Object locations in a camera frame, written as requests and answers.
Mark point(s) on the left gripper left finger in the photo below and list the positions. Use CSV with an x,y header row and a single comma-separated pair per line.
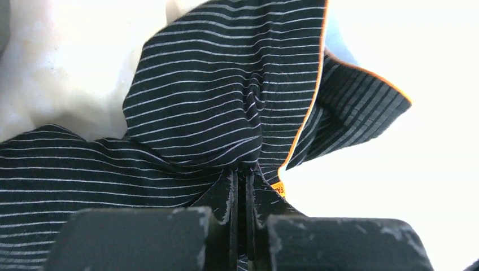
x,y
200,237

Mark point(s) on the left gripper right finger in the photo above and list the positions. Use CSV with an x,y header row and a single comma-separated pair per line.
x,y
279,237

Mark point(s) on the black underwear orange trim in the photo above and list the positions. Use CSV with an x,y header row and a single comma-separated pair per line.
x,y
229,86

